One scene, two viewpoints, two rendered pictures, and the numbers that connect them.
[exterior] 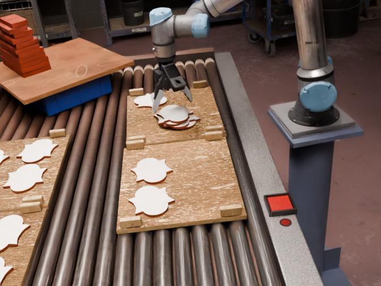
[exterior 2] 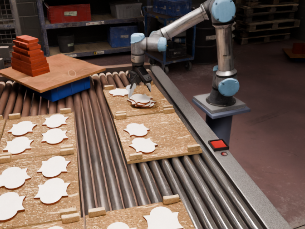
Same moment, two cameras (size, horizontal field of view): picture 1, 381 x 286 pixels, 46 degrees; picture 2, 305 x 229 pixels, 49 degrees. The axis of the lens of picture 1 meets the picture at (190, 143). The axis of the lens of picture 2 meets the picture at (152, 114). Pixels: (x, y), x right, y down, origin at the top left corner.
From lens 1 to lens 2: 48 cm
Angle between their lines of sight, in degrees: 12
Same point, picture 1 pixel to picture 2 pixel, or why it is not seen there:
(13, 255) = (66, 177)
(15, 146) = (37, 119)
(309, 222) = not seen: hidden behind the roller
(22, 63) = (32, 67)
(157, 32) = (136, 47)
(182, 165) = (154, 126)
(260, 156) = (198, 121)
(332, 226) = not seen: hidden behind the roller
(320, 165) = (225, 131)
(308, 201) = not seen: hidden behind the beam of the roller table
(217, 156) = (174, 121)
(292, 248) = (232, 166)
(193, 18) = (158, 39)
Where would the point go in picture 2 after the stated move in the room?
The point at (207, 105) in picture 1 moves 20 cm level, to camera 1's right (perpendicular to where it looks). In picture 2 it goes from (157, 94) to (187, 92)
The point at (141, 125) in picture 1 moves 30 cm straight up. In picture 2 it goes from (119, 106) to (116, 56)
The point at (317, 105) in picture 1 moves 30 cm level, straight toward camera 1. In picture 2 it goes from (228, 92) to (236, 116)
